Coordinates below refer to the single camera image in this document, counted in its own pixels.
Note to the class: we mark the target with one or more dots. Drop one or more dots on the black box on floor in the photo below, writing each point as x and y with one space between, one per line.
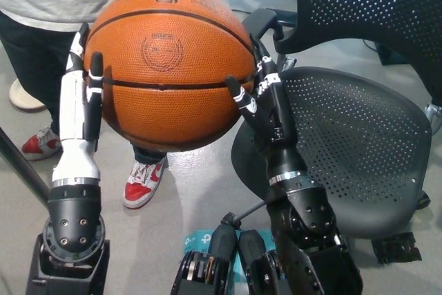
388 56

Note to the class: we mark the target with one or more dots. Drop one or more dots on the black perforated office chair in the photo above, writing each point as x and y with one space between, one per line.
362 136

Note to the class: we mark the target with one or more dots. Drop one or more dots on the beige round plate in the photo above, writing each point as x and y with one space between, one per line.
22 99

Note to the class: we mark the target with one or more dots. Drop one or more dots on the orange NBA basketball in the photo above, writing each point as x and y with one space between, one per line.
165 74

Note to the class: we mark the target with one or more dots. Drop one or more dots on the teal router box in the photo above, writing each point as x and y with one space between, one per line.
197 239

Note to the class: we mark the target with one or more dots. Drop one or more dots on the red white sneaker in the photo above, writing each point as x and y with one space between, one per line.
141 188
38 144

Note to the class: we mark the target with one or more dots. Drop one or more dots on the red white right sneaker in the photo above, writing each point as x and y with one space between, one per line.
38 144

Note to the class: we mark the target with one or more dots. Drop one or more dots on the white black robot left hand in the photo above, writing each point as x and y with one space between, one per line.
74 119

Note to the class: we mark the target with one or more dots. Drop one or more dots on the black metal pole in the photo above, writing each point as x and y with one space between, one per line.
20 167

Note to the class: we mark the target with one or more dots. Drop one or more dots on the red white left sneaker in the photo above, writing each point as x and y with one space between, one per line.
141 188

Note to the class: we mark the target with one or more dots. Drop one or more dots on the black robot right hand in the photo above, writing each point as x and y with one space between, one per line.
276 129

